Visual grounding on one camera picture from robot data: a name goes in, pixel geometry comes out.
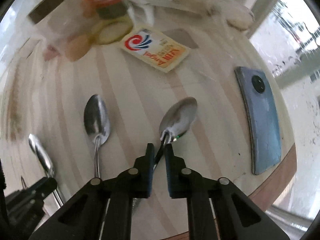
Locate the small steel spoon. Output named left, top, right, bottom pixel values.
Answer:
left=153, top=97, right=197, bottom=169

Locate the striped cat placemat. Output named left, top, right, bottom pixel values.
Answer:
left=1, top=8, right=297, bottom=210

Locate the yellow yeast packet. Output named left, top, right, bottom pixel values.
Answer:
left=119, top=25, right=190, bottom=73

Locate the medium steel spoon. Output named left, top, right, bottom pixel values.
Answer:
left=28, top=134, right=65, bottom=208

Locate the blue smartphone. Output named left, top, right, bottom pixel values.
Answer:
left=234, top=67, right=281, bottom=175

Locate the slim steel spoon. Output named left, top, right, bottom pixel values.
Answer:
left=84, top=94, right=111, bottom=178

